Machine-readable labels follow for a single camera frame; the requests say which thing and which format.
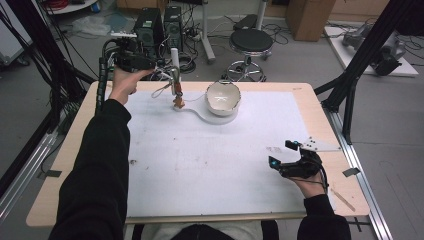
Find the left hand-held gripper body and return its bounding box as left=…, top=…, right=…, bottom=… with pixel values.
left=103, top=31, right=140, bottom=73

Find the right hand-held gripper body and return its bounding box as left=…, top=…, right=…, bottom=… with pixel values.
left=279, top=135, right=342, bottom=180

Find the brown keychain with metal rings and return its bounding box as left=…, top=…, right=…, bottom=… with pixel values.
left=168, top=66, right=186, bottom=110

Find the white eggshell-shaped bowl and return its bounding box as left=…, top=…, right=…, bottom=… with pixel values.
left=205, top=81, right=242, bottom=118

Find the person's right hand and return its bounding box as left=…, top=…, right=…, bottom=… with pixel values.
left=288, top=173, right=329, bottom=200

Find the person's left hand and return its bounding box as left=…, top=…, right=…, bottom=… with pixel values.
left=108, top=66, right=156, bottom=106

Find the black computer tower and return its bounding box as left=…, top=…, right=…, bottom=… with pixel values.
left=133, top=8, right=164, bottom=58
left=163, top=5, right=184, bottom=51

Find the clear plastic bag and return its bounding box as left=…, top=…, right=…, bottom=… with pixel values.
left=71, top=14, right=113, bottom=37

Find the grey tape piece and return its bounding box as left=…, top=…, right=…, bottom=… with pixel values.
left=342, top=167, right=362, bottom=178
left=37, top=169, right=63, bottom=179

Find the thin wooden stick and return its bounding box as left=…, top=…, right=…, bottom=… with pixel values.
left=329, top=188, right=357, bottom=213

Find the white metal stand leg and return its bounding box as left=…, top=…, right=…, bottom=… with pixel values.
left=199, top=0, right=217, bottom=64
left=254, top=0, right=269, bottom=31

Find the white round table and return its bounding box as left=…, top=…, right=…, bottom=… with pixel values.
left=43, top=0, right=99, bottom=15

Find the white table mat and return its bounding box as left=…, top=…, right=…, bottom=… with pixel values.
left=124, top=89, right=313, bottom=218

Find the person's lap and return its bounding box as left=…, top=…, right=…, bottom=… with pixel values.
left=124, top=219, right=279, bottom=240

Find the black round stool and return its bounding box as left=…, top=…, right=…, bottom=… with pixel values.
left=226, top=28, right=274, bottom=83

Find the white floor board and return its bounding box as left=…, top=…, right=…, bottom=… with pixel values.
left=324, top=25, right=419, bottom=78

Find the cardboard box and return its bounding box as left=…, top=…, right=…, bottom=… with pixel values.
left=285, top=0, right=337, bottom=43

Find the grey device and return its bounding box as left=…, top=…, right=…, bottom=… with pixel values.
left=341, top=23, right=373, bottom=48

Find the black device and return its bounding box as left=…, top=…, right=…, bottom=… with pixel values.
left=371, top=33, right=408, bottom=77

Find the thin black cable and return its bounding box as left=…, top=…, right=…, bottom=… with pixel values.
left=289, top=168, right=330, bottom=196

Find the black cable carrier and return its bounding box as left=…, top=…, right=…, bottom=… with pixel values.
left=94, top=38, right=116, bottom=116

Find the aluminium rail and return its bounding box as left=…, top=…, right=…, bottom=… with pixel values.
left=0, top=131, right=59, bottom=221
left=324, top=106, right=394, bottom=240

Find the black metal frame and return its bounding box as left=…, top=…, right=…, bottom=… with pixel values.
left=0, top=0, right=98, bottom=198
left=313, top=0, right=424, bottom=144

